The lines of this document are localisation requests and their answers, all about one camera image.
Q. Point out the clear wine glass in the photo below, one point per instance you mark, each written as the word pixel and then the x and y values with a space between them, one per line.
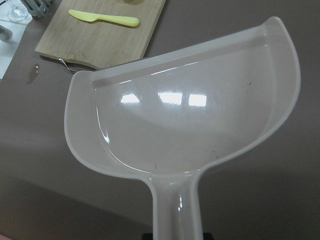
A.
pixel 17 12

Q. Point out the bamboo cutting board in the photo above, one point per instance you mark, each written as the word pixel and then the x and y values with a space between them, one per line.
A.
pixel 100 44

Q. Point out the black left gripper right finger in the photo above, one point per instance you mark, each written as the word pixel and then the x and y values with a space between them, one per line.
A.
pixel 207 236

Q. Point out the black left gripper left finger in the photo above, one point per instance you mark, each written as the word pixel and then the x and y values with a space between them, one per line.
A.
pixel 147 236

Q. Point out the yellow plastic knife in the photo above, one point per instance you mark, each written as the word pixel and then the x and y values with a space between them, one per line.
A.
pixel 93 17

